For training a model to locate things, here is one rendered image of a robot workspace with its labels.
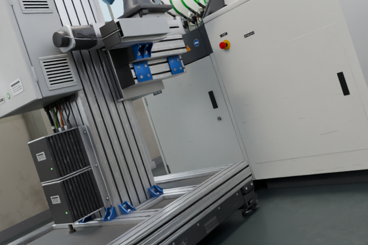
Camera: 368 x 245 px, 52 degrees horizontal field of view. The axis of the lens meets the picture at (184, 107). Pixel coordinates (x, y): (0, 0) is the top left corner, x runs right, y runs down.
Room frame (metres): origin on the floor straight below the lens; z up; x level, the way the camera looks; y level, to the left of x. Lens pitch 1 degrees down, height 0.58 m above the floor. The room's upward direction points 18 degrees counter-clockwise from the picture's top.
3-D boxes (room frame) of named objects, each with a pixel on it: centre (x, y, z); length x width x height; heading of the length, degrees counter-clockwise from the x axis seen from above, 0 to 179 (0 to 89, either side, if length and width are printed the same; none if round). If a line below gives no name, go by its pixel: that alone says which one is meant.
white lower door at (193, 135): (2.28, 0.00, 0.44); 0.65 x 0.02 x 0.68; 44
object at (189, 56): (2.29, -0.01, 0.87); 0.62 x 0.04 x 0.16; 44
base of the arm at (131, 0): (1.75, 0.05, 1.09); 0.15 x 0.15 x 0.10
